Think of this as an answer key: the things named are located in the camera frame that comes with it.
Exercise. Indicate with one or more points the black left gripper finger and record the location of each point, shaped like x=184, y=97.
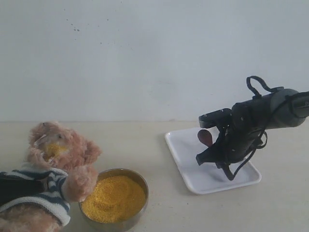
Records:
x=12, y=188

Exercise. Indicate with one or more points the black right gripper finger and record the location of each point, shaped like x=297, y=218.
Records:
x=225, y=167
x=207, y=156

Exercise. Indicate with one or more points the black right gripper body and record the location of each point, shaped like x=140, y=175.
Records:
x=226, y=149

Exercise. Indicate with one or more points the dark wooden spoon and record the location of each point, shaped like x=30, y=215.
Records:
x=205, y=137

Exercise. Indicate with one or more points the tan teddy bear striped sweater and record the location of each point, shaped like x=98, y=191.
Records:
x=62, y=160

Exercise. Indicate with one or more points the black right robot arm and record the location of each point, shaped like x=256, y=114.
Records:
x=242, y=127

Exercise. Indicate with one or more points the white plastic tray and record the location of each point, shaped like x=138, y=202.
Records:
x=206, y=178

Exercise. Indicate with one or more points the yellow millet grains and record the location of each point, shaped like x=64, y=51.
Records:
x=114, y=199

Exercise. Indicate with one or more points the steel bowl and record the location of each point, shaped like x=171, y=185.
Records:
x=125, y=225

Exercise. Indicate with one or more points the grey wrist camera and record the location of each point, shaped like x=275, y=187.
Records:
x=219, y=118

